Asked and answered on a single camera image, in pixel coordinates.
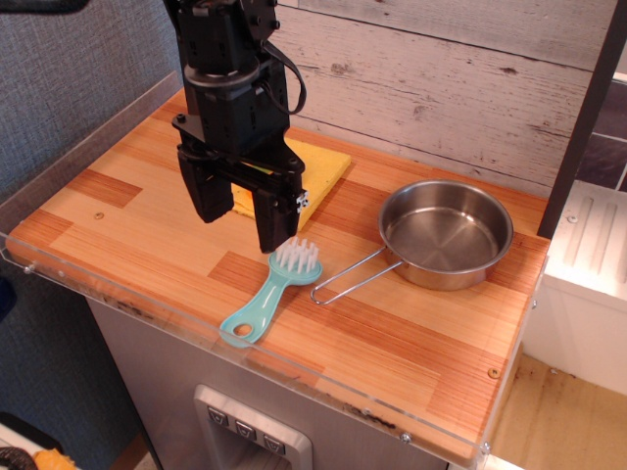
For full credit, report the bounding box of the teal brush with white bristles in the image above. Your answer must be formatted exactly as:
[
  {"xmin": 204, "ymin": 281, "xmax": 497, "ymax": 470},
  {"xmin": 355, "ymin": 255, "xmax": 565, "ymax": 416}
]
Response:
[{"xmin": 220, "ymin": 237, "xmax": 322, "ymax": 349}]

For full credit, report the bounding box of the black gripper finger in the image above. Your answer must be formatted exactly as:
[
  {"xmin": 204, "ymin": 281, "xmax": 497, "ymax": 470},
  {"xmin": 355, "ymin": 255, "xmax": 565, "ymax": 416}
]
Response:
[
  {"xmin": 252, "ymin": 184, "xmax": 299, "ymax": 254},
  {"xmin": 177, "ymin": 146, "xmax": 233, "ymax": 223}
]

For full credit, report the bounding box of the dark right shelf post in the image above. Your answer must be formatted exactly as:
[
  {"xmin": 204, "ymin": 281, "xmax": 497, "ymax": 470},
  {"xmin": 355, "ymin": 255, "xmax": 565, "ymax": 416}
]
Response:
[{"xmin": 537, "ymin": 0, "xmax": 626, "ymax": 239}]

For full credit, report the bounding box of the clear acrylic left guard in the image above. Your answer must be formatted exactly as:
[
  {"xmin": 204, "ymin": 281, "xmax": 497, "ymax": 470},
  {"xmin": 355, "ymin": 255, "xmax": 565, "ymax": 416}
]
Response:
[{"xmin": 1, "ymin": 71, "xmax": 181, "ymax": 236}]

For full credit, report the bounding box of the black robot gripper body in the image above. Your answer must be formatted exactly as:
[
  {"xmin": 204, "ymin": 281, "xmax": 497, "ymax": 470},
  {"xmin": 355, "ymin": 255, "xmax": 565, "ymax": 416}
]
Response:
[{"xmin": 172, "ymin": 63, "xmax": 307, "ymax": 205}]

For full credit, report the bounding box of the silver pot with wire handle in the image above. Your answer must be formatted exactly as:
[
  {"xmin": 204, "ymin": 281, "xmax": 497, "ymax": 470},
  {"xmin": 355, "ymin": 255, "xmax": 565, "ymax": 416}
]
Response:
[{"xmin": 311, "ymin": 179, "xmax": 514, "ymax": 306}]

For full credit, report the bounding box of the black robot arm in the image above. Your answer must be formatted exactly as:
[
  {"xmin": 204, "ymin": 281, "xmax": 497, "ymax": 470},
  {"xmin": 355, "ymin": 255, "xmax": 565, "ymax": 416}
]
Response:
[{"xmin": 165, "ymin": 1, "xmax": 308, "ymax": 253}]

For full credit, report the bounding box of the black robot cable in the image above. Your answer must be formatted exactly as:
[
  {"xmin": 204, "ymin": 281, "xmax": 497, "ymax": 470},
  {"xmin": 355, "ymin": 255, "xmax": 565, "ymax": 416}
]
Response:
[{"xmin": 259, "ymin": 41, "xmax": 308, "ymax": 117}]

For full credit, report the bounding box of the grey cabinet with dispenser panel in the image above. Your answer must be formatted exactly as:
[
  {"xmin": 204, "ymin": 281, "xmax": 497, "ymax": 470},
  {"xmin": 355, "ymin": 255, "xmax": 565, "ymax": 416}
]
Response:
[{"xmin": 89, "ymin": 301, "xmax": 446, "ymax": 469}]

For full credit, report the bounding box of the yellow folded cloth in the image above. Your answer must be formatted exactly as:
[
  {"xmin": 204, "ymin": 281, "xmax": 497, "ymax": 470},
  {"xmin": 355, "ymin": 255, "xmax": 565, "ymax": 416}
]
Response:
[{"xmin": 229, "ymin": 136, "xmax": 353, "ymax": 232}]

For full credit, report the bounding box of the orange object bottom left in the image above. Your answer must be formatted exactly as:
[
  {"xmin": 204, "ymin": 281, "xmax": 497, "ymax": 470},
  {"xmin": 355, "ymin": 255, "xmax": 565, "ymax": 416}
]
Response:
[{"xmin": 33, "ymin": 448, "xmax": 78, "ymax": 470}]

